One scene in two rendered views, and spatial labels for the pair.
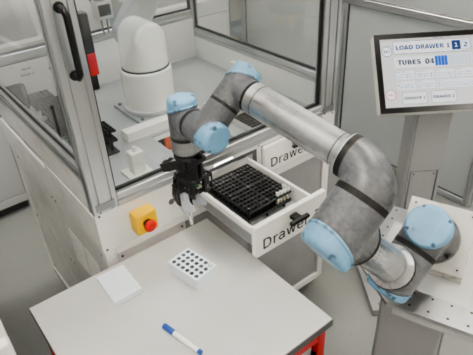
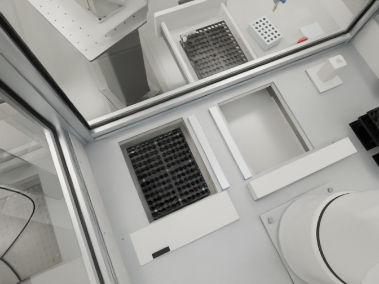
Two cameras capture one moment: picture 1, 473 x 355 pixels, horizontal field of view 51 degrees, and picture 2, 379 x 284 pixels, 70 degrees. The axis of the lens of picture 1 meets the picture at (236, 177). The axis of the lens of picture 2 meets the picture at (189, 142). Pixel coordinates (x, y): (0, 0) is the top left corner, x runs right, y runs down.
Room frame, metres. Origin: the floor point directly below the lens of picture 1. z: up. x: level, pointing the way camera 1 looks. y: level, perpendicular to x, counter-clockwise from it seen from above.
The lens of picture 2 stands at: (1.94, -0.03, 1.68)
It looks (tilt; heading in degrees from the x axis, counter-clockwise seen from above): 71 degrees down; 184
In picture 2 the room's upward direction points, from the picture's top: 8 degrees clockwise
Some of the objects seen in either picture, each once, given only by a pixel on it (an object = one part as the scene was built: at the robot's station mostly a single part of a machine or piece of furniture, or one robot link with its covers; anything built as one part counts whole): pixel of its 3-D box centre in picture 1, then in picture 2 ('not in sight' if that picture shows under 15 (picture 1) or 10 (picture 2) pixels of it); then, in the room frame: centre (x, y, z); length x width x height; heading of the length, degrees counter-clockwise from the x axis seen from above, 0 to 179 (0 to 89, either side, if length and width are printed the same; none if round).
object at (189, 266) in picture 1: (192, 268); not in sight; (1.09, 0.15, 0.78); 0.12 x 0.08 x 0.04; 46
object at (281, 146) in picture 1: (292, 146); not in sight; (1.62, -0.22, 0.87); 0.29 x 0.02 x 0.11; 127
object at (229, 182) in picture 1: (248, 194); not in sight; (1.33, -0.04, 0.87); 0.22 x 0.18 x 0.06; 37
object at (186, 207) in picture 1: (188, 206); not in sight; (1.10, 0.14, 1.01); 0.06 x 0.03 x 0.09; 47
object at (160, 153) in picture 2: not in sight; (167, 172); (1.78, -0.10, 0.87); 0.22 x 0.18 x 0.06; 37
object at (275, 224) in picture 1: (290, 222); not in sight; (1.17, -0.15, 0.87); 0.29 x 0.02 x 0.11; 127
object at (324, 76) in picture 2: not in sight; (331, 68); (1.38, 0.32, 1.00); 0.09 x 0.08 x 0.10; 37
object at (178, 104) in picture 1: (183, 117); not in sight; (1.11, 0.12, 1.27); 0.09 x 0.08 x 0.11; 34
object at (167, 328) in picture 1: (181, 339); not in sight; (0.85, 0.16, 0.77); 0.14 x 0.02 x 0.02; 48
